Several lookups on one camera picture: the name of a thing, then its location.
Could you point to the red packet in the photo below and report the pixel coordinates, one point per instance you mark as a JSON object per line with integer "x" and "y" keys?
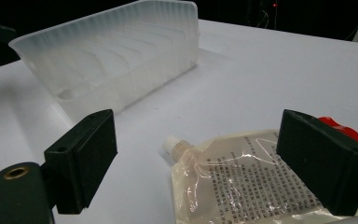
{"x": 345, "y": 130}

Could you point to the translucent plastic storage bin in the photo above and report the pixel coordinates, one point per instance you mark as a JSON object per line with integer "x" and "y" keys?
{"x": 115, "y": 62}

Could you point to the clear spout pouch with print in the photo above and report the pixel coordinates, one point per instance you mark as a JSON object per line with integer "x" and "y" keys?
{"x": 239, "y": 183}

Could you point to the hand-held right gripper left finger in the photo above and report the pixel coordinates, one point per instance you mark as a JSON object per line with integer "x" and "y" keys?
{"x": 84, "y": 161}

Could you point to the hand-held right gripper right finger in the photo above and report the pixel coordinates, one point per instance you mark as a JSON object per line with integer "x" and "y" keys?
{"x": 323, "y": 168}

